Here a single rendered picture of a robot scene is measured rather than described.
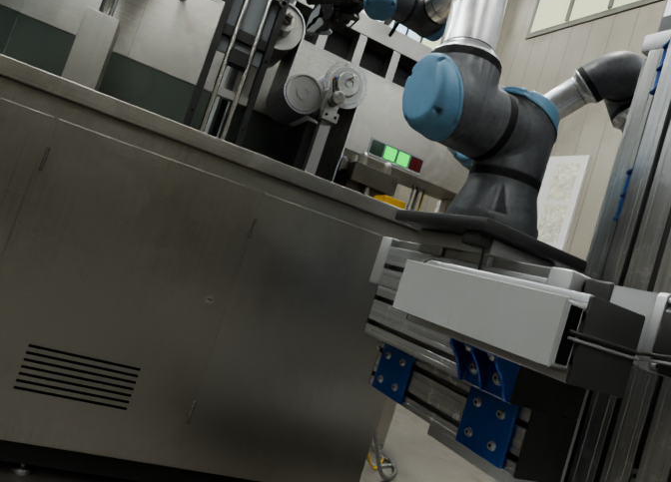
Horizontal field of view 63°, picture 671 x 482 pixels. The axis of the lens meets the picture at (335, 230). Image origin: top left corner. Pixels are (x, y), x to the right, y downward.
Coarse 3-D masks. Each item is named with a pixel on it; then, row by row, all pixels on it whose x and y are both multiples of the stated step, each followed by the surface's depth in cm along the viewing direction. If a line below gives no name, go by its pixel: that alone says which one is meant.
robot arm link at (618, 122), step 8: (632, 96) 132; (608, 104) 139; (616, 104) 136; (624, 104) 135; (608, 112) 141; (616, 112) 137; (624, 112) 135; (616, 120) 137; (624, 120) 136; (616, 128) 141
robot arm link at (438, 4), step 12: (420, 0) 127; (432, 0) 123; (444, 0) 120; (420, 12) 127; (432, 12) 124; (444, 12) 123; (408, 24) 129; (420, 24) 129; (432, 24) 127; (444, 24) 130; (420, 36) 133; (432, 36) 132
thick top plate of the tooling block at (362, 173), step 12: (348, 168) 177; (360, 168) 173; (372, 168) 175; (336, 180) 183; (348, 180) 175; (360, 180) 173; (372, 180) 175; (384, 180) 176; (396, 180) 178; (384, 192) 177
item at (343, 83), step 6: (348, 72) 172; (342, 78) 171; (348, 78) 172; (336, 84) 171; (342, 84) 171; (348, 84) 172; (354, 84) 172; (336, 90) 172; (342, 90) 171; (348, 90) 172; (354, 90) 172; (348, 96) 172
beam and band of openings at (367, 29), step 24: (216, 0) 191; (336, 24) 209; (360, 24) 210; (384, 24) 214; (336, 48) 215; (360, 48) 211; (384, 48) 217; (408, 48) 218; (384, 72) 217; (408, 72) 227
